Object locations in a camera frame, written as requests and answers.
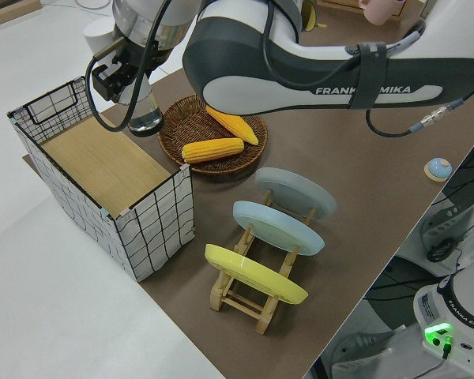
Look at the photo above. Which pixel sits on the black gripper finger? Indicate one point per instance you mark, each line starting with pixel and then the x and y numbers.
pixel 129 73
pixel 107 83

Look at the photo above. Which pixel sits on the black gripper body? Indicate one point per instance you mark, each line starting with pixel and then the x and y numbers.
pixel 146 55

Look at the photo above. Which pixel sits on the clear glass cup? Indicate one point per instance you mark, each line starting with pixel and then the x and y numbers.
pixel 146 118

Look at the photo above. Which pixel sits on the pink mug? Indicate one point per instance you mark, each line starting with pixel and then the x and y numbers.
pixel 381 10

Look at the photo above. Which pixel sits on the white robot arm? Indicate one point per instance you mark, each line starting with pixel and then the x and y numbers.
pixel 300 71

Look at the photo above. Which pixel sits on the white round disc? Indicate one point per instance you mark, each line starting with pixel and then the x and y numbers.
pixel 92 3

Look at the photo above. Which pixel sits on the round brown wicker basket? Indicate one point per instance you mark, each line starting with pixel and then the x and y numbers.
pixel 189 130

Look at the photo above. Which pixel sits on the yellow corn cob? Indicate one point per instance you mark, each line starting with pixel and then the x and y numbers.
pixel 213 151
pixel 237 126

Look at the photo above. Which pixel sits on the wooden block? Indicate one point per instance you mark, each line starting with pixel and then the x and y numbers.
pixel 12 12

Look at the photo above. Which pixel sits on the dark teal mug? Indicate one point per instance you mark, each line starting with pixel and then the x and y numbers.
pixel 310 13

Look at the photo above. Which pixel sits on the grey plate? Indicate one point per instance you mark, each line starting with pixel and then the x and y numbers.
pixel 296 189

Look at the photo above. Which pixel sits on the light blue plate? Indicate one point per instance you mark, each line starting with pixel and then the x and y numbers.
pixel 276 227

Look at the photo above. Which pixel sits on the brown table mat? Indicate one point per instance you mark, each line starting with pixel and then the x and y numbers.
pixel 339 158

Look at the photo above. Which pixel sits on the yellow plate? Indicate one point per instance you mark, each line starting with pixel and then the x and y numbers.
pixel 253 272

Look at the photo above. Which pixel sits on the wooden plate rack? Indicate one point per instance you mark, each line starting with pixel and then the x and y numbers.
pixel 241 304

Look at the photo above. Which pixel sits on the blue bell on wooden base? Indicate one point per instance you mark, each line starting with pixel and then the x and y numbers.
pixel 438 167

